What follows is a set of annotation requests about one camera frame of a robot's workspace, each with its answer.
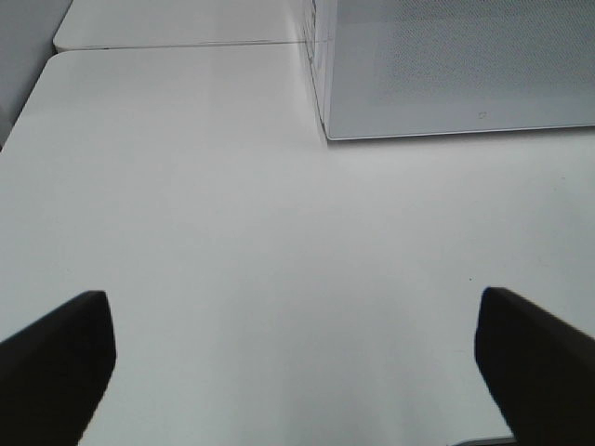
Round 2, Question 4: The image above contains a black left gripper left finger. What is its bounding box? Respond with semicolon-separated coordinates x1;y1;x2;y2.
1;291;117;445

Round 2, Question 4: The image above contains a white microwave oven body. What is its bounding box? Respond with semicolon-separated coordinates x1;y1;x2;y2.
296;0;595;142

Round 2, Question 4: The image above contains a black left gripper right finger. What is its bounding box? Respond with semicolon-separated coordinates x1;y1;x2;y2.
474;287;594;445

